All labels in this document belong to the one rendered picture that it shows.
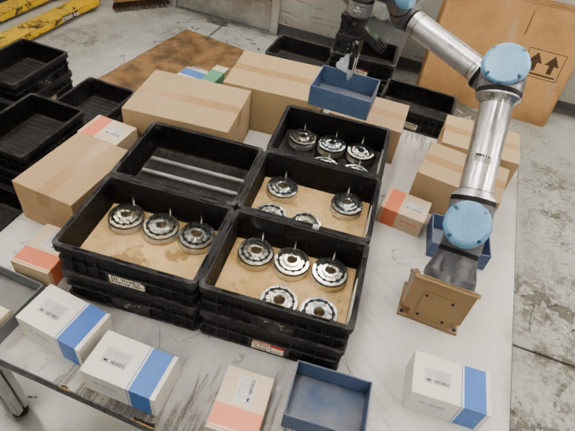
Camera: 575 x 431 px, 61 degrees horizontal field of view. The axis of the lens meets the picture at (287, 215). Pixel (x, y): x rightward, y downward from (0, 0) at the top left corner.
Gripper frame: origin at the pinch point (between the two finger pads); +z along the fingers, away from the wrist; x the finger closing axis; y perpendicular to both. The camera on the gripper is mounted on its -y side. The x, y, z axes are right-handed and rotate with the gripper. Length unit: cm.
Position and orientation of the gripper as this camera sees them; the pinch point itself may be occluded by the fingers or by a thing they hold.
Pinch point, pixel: (350, 76)
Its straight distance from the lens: 171.1
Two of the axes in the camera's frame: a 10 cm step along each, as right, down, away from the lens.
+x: -3.6, 5.7, -7.4
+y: -9.2, -3.3, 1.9
